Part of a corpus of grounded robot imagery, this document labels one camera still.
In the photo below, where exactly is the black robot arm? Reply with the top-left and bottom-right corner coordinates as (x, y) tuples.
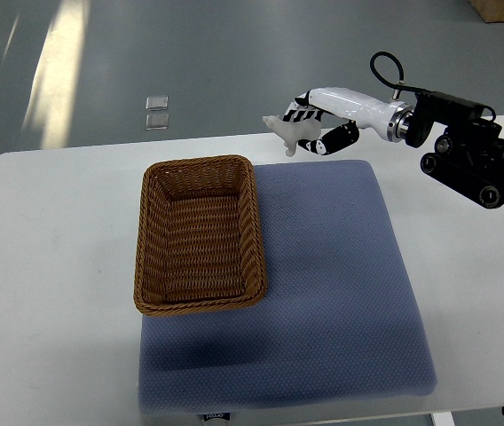
(370, 51), (504, 209)

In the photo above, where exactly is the brown wicker basket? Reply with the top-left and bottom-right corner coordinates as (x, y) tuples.
(133, 154), (268, 316)

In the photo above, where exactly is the lower clear floor plate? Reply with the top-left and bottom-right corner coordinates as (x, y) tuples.
(146, 112), (169, 130)

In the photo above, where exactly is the blue grey cushion mat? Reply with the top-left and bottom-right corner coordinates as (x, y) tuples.
(138, 160), (437, 415)

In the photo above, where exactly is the clear floor plate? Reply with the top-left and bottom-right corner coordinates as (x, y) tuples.
(146, 95), (169, 111)
(146, 112), (169, 130)

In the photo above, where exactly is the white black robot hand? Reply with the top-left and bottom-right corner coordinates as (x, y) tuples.
(283, 87), (413, 156)

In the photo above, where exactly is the upper clear floor plate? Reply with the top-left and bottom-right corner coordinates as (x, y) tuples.
(146, 95), (169, 111)

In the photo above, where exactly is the black mat label tag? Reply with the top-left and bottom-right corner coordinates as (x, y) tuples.
(203, 413), (231, 422)

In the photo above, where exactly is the white bear figurine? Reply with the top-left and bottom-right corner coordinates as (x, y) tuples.
(262, 115), (321, 157)

